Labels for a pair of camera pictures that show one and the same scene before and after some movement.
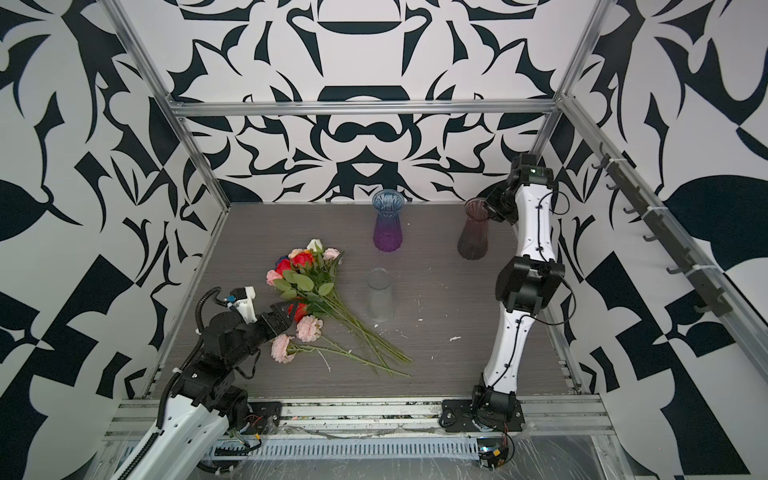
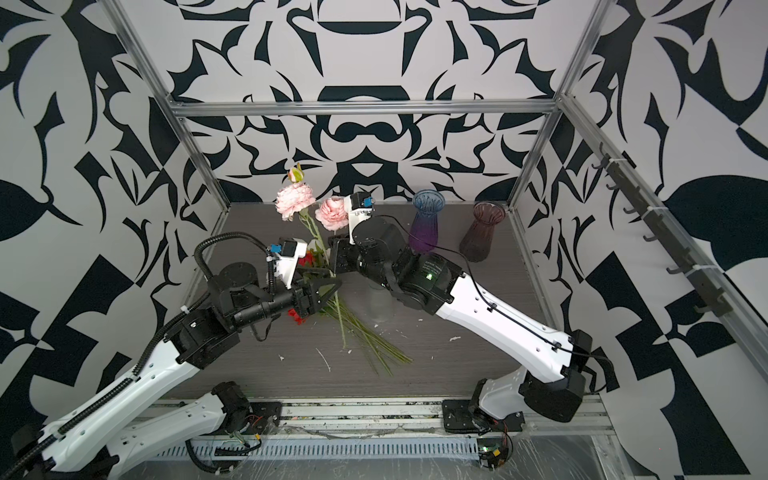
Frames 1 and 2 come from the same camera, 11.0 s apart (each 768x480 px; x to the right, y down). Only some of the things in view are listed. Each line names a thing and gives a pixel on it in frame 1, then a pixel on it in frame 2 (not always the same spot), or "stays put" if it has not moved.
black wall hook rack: x=719 y=303 stays put
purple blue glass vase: x=388 y=226 to x=424 y=231
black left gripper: x=280 y=320 to x=305 y=298
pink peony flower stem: x=308 y=329 to x=291 y=200
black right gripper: x=491 y=206 to x=344 y=252
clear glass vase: x=380 y=295 stays put
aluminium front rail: x=552 y=418 stays put
